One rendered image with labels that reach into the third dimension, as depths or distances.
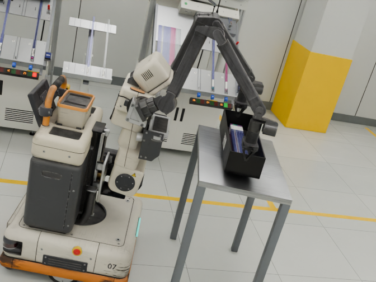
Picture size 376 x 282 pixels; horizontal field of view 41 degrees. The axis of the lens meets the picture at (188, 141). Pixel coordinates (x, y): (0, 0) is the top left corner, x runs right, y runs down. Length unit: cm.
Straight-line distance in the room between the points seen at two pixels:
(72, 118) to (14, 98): 166
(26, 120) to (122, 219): 162
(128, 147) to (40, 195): 49
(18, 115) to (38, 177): 172
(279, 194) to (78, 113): 105
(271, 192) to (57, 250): 111
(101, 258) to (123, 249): 12
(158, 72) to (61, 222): 90
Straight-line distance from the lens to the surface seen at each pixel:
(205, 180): 232
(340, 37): 571
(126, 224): 282
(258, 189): 238
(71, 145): 239
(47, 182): 250
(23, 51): 374
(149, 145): 248
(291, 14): 600
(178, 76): 225
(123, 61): 571
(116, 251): 262
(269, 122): 226
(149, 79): 239
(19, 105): 414
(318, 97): 583
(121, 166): 257
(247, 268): 324
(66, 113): 251
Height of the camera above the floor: 185
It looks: 23 degrees down
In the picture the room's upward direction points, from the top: 14 degrees clockwise
